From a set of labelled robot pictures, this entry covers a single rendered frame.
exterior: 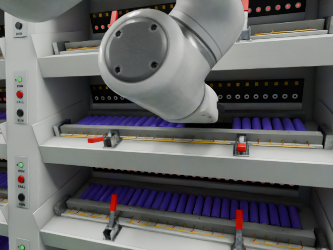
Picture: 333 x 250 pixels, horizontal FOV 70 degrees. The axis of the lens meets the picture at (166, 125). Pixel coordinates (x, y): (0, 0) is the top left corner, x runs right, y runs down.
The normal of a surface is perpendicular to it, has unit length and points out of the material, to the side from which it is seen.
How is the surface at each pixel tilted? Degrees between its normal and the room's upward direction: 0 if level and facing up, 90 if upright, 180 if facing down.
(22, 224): 90
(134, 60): 82
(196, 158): 110
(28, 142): 90
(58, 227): 20
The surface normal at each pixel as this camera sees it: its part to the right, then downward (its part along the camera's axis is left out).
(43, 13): 0.29, 0.96
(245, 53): -0.29, 0.38
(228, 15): 0.29, 0.73
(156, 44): -0.26, -0.14
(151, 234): -0.09, -0.92
